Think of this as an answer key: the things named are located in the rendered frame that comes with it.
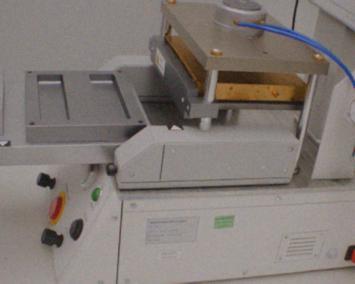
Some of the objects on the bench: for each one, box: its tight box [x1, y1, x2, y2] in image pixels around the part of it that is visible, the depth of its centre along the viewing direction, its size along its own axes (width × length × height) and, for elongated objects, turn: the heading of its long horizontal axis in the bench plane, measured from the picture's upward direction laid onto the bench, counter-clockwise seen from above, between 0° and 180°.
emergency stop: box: [49, 196, 63, 220], centre depth 95 cm, size 2×4×4 cm, turn 3°
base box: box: [45, 163, 355, 284], centre depth 99 cm, size 54×38×17 cm
